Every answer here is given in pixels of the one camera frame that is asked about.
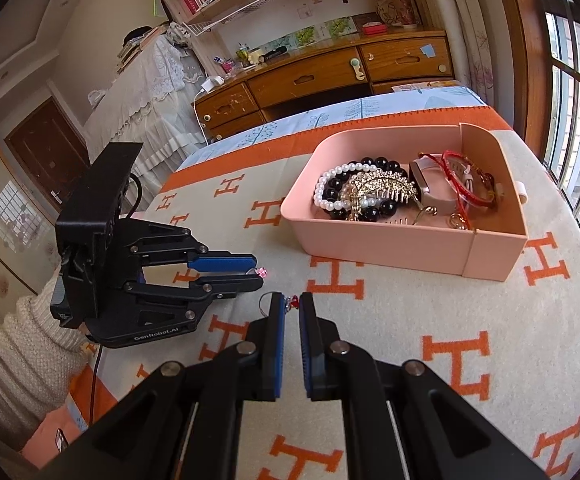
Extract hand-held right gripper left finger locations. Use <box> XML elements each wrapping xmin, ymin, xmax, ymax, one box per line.
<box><xmin>44</xmin><ymin>292</ymin><xmax>287</xmax><ymax>480</ymax></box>

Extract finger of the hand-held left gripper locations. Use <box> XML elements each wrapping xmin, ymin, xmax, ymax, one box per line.
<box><xmin>124</xmin><ymin>273</ymin><xmax>265</xmax><ymax>320</ymax></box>
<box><xmin>120</xmin><ymin>220</ymin><xmax>259</xmax><ymax>272</ymax></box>

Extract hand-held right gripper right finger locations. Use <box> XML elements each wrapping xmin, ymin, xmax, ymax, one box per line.
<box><xmin>299</xmin><ymin>292</ymin><xmax>546</xmax><ymax>480</ymax></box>

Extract red gem earring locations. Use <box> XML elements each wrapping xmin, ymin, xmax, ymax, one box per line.
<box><xmin>261</xmin><ymin>292</ymin><xmax>301</xmax><ymax>318</ymax></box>

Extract pink plastic tray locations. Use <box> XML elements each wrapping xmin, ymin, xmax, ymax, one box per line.
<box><xmin>280</xmin><ymin>122</ymin><xmax>530</xmax><ymax>282</ymax></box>

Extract white pearl bracelet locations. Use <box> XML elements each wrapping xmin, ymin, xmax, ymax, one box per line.
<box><xmin>314</xmin><ymin>161</ymin><xmax>385</xmax><ymax>212</ymax></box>

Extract black bead bracelet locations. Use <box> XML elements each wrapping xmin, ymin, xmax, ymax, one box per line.
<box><xmin>314</xmin><ymin>157</ymin><xmax>405</xmax><ymax>223</ymax></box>

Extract person's left forearm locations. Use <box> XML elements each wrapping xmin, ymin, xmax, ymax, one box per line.
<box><xmin>0</xmin><ymin>262</ymin><xmax>88</xmax><ymax>451</ymax></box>

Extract brown wooden door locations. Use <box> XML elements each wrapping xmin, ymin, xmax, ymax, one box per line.
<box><xmin>4</xmin><ymin>97</ymin><xmax>93</xmax><ymax>216</ymax></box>

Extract white lace cloth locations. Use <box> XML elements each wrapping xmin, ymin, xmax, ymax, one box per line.
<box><xmin>82</xmin><ymin>25</ymin><xmax>211</xmax><ymax>196</ymax></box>

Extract orange patterned blanket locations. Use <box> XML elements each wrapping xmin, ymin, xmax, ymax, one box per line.
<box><xmin>67</xmin><ymin>110</ymin><xmax>580</xmax><ymax>480</ymax></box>

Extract stack of books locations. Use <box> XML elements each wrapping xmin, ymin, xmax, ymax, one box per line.
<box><xmin>117</xmin><ymin>22</ymin><xmax>171</xmax><ymax>68</ymax></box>

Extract blue tree print sheet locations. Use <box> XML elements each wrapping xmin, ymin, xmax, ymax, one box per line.
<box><xmin>205</xmin><ymin>85</ymin><xmax>488</xmax><ymax>148</ymax></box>

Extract gold hair comb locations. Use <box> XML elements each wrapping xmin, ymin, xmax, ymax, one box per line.
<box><xmin>340</xmin><ymin>167</ymin><xmax>418</xmax><ymax>222</ymax></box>

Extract pink smartwatch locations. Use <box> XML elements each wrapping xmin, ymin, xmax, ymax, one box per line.
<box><xmin>409</xmin><ymin>152</ymin><xmax>476</xmax><ymax>216</ymax></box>

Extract wooden desk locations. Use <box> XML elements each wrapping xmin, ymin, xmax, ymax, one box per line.
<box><xmin>192</xmin><ymin>30</ymin><xmax>456</xmax><ymax>143</ymax></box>

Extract patterned brown bag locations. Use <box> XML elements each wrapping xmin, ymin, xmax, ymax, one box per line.
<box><xmin>374</xmin><ymin>0</ymin><xmax>401</xmax><ymax>23</ymax></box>

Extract floral curtain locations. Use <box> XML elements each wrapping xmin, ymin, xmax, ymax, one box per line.
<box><xmin>410</xmin><ymin>0</ymin><xmax>516</xmax><ymax>126</ymax></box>

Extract window grille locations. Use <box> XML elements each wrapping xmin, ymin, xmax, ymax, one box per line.
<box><xmin>520</xmin><ymin>0</ymin><xmax>580</xmax><ymax>271</ymax></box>

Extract white charger cable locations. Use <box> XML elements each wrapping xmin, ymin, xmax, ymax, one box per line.
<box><xmin>192</xmin><ymin>90</ymin><xmax>211</xmax><ymax>143</ymax></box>

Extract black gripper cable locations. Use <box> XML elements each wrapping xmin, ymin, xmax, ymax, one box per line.
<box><xmin>88</xmin><ymin>340</ymin><xmax>104</xmax><ymax>431</ymax></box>

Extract white wire basket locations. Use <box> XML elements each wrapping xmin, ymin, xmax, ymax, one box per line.
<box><xmin>182</xmin><ymin>0</ymin><xmax>267</xmax><ymax>37</ymax></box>

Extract red string bracelet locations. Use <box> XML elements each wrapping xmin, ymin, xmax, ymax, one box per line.
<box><xmin>417</xmin><ymin>150</ymin><xmax>496</xmax><ymax>206</ymax></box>

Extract brown cord bracelet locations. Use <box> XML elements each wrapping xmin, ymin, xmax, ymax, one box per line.
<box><xmin>470</xmin><ymin>170</ymin><xmax>507</xmax><ymax>207</ymax></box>

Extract green leaf wall stickers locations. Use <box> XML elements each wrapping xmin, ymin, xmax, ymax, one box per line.
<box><xmin>270</xmin><ymin>16</ymin><xmax>355</xmax><ymax>51</ymax></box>

